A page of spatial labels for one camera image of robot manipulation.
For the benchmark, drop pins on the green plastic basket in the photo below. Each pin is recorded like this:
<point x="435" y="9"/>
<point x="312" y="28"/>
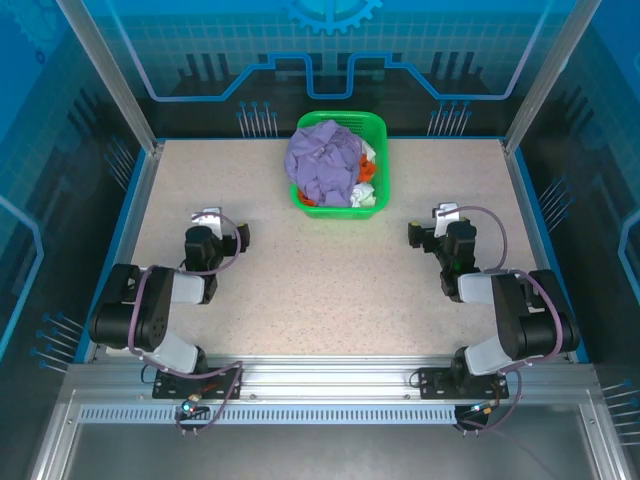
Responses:
<point x="380" y="150"/>

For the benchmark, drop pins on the purple t-shirt with white print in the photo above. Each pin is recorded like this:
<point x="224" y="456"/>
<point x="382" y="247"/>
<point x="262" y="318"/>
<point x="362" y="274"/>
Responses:
<point x="322" y="160"/>

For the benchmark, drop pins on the orange t-shirt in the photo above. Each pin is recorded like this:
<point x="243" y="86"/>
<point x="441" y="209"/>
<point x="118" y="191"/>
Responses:
<point x="366" y="167"/>

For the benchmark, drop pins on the small connector with green light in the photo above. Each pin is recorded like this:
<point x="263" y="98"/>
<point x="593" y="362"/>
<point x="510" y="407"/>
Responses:
<point x="190" y="407"/>

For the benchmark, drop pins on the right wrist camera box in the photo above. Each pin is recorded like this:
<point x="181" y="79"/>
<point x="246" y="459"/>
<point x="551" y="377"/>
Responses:
<point x="445" y="220"/>

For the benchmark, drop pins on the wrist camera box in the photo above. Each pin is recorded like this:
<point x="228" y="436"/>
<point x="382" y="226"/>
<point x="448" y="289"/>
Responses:
<point x="207" y="222"/>
<point x="445" y="220"/>

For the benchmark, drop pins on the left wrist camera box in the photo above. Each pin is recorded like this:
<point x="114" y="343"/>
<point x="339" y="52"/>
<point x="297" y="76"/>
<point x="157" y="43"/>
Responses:
<point x="207" y="222"/>

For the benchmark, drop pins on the aluminium side rail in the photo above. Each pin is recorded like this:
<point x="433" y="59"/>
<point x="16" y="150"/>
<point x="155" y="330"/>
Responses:
<point x="534" y="250"/>
<point x="135" y="210"/>

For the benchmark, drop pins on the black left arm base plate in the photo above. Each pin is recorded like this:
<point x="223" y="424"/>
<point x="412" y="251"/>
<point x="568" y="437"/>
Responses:
<point x="225" y="382"/>

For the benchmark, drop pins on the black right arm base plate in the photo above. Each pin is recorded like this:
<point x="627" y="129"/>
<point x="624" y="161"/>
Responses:
<point x="432" y="382"/>

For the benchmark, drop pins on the aluminium mounting rail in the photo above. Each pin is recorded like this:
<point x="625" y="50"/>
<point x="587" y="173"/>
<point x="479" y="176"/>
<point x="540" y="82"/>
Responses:
<point x="325" y="380"/>

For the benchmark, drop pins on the aluminium frame post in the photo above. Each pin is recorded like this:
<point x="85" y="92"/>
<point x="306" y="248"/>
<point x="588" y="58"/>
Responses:
<point x="115" y="85"/>
<point x="550" y="75"/>

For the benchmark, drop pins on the metal tray frame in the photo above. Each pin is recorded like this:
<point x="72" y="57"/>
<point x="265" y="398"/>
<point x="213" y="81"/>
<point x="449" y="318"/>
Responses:
<point x="325" y="455"/>

